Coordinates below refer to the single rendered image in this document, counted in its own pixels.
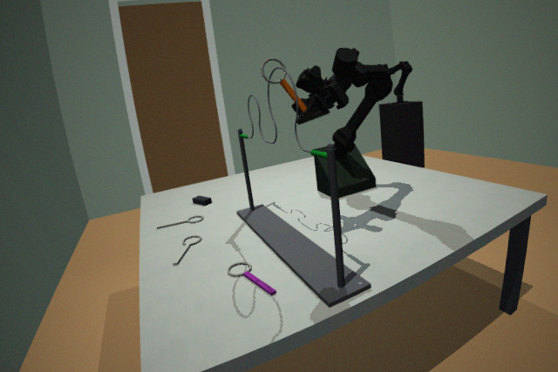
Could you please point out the purple handle with grey loop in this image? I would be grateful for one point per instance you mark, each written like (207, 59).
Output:
(253, 278)

